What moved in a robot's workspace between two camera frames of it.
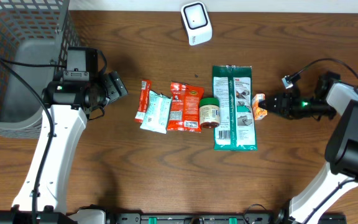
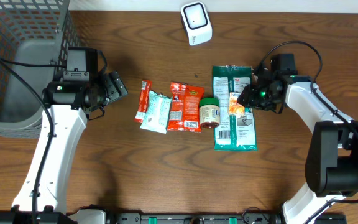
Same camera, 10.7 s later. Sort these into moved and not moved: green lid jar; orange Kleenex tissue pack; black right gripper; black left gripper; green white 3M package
Moved: black right gripper; orange Kleenex tissue pack
Not moved: green lid jar; green white 3M package; black left gripper
